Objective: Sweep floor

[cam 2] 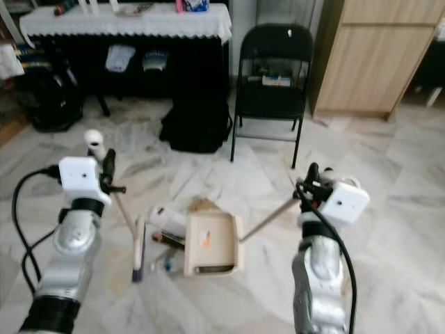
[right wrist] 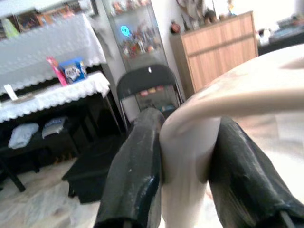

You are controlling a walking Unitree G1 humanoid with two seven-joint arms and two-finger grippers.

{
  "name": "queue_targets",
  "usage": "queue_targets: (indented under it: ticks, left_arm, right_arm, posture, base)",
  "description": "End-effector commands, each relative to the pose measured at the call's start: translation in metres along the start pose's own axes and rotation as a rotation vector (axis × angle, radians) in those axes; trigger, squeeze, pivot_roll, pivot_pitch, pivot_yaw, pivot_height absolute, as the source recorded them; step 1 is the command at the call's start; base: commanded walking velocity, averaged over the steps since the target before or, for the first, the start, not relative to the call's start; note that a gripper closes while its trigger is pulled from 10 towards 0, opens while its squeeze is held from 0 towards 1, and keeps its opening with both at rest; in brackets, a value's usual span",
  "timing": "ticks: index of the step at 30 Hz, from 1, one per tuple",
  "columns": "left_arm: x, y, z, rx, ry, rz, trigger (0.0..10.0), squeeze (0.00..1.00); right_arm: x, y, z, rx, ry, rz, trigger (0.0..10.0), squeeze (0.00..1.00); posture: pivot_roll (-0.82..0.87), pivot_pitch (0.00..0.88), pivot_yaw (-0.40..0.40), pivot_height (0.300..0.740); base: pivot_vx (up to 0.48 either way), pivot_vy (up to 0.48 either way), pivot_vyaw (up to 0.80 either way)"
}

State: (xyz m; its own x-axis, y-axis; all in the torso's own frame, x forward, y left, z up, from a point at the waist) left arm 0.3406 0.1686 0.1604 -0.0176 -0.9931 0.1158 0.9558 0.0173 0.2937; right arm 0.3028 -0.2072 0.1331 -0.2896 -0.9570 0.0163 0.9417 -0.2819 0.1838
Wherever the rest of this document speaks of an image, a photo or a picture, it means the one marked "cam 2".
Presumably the clear plastic bottle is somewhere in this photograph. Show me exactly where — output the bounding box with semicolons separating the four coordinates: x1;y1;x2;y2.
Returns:
154;254;185;274

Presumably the black backpack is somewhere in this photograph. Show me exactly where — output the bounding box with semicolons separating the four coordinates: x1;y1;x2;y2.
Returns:
160;97;234;154

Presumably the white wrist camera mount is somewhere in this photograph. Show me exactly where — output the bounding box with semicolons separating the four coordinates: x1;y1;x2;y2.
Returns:
316;180;371;225
58;157;112;208

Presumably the light wooden cabinet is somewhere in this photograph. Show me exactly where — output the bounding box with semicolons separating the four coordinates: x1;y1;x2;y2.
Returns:
309;0;445;120

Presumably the beige long-handled dustpan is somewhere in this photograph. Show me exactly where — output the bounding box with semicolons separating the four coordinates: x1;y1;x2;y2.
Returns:
184;193;307;278

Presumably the dark bottle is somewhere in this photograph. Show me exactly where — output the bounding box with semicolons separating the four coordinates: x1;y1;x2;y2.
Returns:
54;0;81;16

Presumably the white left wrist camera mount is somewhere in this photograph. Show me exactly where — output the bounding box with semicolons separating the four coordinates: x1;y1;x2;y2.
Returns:
58;157;112;208

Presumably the beige broom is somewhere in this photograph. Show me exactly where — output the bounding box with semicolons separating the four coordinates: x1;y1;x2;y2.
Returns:
83;129;147;283

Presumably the black folding chair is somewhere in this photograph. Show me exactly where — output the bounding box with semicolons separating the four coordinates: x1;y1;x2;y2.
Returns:
231;23;315;170

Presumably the white and teal bag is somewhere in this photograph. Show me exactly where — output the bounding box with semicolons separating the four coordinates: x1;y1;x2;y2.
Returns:
261;74;293;88

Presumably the large black bag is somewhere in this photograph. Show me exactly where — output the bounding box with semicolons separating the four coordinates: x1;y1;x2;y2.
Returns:
14;49;84;134

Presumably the blue tissue box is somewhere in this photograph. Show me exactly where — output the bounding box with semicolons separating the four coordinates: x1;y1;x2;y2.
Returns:
184;0;211;13

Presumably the grey folded cloth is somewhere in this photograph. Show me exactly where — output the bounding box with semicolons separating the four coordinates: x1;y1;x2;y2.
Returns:
106;45;136;74

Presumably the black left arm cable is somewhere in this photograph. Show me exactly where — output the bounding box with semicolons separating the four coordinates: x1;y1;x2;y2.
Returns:
10;166;63;293

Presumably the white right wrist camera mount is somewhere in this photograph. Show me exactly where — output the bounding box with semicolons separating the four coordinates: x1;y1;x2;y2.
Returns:
316;180;371;225

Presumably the dark brown flat packet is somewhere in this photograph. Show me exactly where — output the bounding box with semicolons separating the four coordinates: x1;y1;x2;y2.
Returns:
153;232;187;251

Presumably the white lace tablecloth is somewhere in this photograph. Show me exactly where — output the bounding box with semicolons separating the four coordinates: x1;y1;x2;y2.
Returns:
19;3;234;44

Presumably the black desk with white legs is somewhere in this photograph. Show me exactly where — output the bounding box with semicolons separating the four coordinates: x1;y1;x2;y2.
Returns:
407;28;445;106

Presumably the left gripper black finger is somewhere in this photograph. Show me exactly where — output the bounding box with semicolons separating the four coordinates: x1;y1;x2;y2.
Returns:
101;148;118;189

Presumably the long white box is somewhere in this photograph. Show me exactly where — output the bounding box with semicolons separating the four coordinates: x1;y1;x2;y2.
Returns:
149;207;190;238

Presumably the white plastic bag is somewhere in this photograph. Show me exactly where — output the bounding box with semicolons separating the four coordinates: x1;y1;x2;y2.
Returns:
0;45;25;81

